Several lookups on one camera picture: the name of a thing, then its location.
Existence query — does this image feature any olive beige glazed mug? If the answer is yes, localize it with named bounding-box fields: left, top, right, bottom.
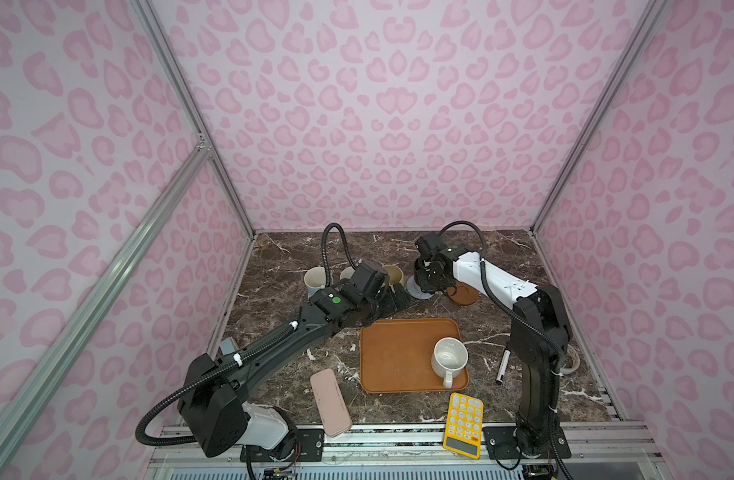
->
left=383, top=264, right=405, bottom=286

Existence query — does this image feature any lilac mug white inside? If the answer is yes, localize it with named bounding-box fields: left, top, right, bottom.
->
left=339, top=266, right=355, bottom=280

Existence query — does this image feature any light blue mug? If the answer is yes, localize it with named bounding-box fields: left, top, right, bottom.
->
left=303, top=266, right=327, bottom=298

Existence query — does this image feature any white speckled mug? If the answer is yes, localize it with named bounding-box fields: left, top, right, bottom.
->
left=431, top=337, right=469, bottom=389

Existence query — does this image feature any black mug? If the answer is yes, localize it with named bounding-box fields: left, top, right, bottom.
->
left=413, top=265, right=432, bottom=298

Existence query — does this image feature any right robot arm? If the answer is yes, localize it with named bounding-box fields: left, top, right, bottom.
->
left=414, top=248, right=572, bottom=458

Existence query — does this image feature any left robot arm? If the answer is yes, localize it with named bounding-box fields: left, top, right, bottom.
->
left=177, top=281, right=414, bottom=460

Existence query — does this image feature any grey-blue felt coaster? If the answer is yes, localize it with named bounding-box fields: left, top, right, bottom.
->
left=405, top=276, right=434, bottom=300

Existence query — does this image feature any black and white marker pen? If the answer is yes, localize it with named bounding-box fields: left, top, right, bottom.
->
left=496, top=349, right=511, bottom=385

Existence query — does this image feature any pink eyeglass case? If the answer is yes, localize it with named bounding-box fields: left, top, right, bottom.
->
left=310, top=369, right=352, bottom=438

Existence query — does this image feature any yellow calculator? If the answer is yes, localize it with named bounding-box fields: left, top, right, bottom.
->
left=442, top=392, right=484, bottom=460

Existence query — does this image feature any white tape roll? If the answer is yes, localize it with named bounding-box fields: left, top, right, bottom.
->
left=560, top=345, right=582, bottom=376

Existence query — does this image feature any small grey white device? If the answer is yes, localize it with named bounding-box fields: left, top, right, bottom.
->
left=219, top=337, right=238, bottom=356

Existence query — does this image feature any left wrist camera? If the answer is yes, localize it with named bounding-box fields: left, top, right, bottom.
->
left=347, top=260, right=388, bottom=298

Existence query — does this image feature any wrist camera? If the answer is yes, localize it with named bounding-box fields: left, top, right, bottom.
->
left=347, top=260, right=388, bottom=298
left=415, top=232, right=447, bottom=262

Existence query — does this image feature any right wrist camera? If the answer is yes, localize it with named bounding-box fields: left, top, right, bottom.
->
left=415, top=232, right=447, bottom=262

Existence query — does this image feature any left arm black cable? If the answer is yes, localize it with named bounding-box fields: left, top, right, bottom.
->
left=320, top=222, right=359, bottom=289

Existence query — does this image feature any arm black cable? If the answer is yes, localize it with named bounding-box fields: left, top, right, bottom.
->
left=437, top=220, right=575, bottom=480
left=320, top=222, right=359, bottom=289

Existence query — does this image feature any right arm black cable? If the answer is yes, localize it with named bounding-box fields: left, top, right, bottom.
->
left=437, top=220, right=575, bottom=480

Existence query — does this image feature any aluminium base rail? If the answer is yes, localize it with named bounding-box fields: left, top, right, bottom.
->
left=144, top=421, right=671, bottom=479

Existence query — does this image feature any aluminium frame strut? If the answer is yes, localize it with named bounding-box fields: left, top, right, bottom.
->
left=0, top=145, right=212, bottom=475

